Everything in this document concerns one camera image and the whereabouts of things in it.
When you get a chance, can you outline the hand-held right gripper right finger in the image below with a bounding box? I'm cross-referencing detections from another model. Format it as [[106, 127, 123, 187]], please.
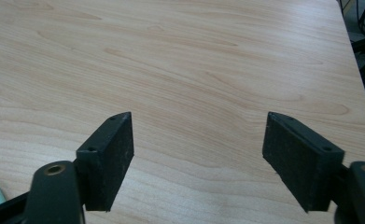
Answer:
[[261, 111, 346, 214]]

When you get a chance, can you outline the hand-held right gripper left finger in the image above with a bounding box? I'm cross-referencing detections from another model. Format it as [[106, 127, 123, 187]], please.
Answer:
[[75, 111, 135, 213]]

